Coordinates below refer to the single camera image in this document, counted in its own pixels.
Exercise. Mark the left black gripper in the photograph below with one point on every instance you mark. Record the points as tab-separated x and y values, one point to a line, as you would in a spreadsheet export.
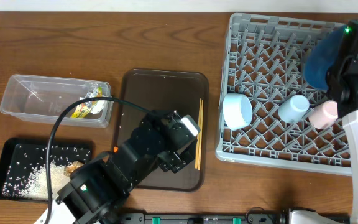
181	161

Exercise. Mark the light blue small bowl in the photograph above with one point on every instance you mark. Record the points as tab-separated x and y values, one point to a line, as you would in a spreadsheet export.
237	111

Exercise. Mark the white tissue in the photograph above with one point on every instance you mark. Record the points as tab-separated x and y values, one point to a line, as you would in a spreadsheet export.
97	106

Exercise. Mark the yellow green snack wrapper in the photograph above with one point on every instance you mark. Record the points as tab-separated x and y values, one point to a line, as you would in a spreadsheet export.
82	110

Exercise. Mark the brown food scrap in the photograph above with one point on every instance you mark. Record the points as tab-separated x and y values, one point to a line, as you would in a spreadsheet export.
69	169

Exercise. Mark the light blue plastic cup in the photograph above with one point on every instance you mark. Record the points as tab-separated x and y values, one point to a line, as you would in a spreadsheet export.
293	109

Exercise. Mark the pink plastic cup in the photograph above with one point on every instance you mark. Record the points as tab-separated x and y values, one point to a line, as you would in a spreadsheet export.
324	115

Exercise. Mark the large blue plate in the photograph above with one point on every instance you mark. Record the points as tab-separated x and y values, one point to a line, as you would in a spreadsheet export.
322	58

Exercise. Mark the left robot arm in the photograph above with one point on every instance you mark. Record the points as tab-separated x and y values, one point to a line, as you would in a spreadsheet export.
99	188

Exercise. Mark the grey plastic dishwasher rack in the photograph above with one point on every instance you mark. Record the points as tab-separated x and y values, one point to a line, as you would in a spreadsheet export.
263	60

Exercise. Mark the clear plastic waste bin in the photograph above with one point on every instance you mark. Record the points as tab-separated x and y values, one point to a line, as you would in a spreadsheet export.
42	99

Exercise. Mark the black waste tray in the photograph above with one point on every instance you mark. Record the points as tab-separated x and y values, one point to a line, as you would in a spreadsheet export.
8	150

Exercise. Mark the dark brown serving tray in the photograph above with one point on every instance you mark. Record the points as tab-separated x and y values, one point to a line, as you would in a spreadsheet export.
149	92

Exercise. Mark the spilled white rice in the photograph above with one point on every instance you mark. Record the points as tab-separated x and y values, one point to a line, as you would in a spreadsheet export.
26	172

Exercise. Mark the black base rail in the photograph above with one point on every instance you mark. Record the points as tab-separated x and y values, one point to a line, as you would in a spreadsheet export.
250	217

